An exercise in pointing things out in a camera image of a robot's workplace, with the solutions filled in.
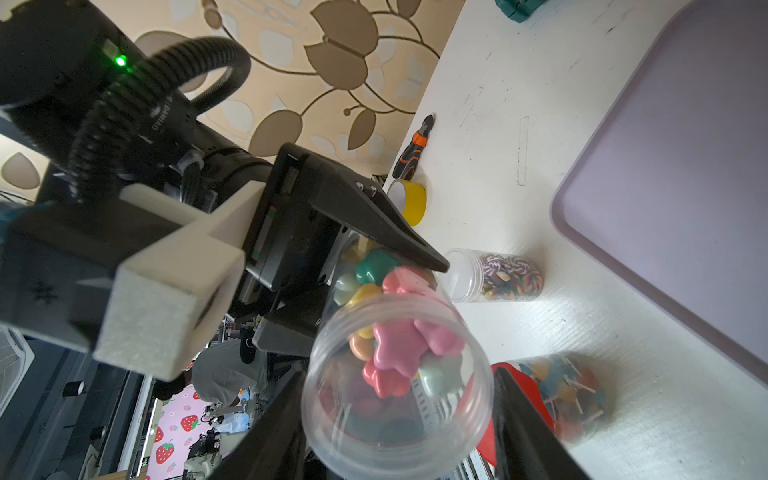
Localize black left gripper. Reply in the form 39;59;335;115
237;143;449;357

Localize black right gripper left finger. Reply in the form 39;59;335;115
209;370;306;480

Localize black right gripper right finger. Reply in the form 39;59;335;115
493;368;589;480

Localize clear jar of star candies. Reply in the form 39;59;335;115
301;234;493;479

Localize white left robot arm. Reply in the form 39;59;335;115
1;1;448;370

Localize red lidded clear jar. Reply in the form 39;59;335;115
477;352;615;479

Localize open clear jar of candies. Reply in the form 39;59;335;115
437;249;544;303

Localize yellow tape roll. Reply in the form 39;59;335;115
387;180;427;227

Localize orange black pliers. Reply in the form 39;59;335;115
391;114;435;181

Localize lilac plastic tray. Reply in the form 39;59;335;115
551;1;767;381

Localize green plastic block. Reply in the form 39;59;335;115
495;0;547;23

